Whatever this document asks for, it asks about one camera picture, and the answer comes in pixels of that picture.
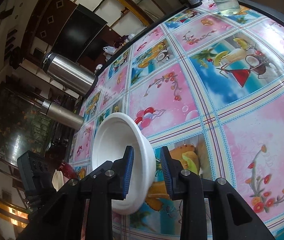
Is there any cream patterned bowl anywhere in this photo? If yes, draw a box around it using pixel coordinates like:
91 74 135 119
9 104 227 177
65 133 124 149
52 170 64 191

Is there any red tray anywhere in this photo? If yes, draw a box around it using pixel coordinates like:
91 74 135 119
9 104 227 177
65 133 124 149
57 161 77 179

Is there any white paper bowl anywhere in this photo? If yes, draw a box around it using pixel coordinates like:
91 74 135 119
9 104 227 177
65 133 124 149
91 113 156 215

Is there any tall steel thermos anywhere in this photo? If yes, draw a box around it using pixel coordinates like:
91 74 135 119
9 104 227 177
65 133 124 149
40 100 84 131

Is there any colourful fruit tablecloth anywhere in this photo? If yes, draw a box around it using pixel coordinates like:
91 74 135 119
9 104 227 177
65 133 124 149
70 0 284 239

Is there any black television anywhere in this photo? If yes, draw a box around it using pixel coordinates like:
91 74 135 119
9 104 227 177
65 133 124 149
51 4 107 62

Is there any wide steel thermos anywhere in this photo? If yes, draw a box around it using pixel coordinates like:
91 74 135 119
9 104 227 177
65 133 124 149
40 52 98 96

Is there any flower painting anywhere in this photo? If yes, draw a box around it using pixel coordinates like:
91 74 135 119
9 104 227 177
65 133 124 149
0 83 52 166

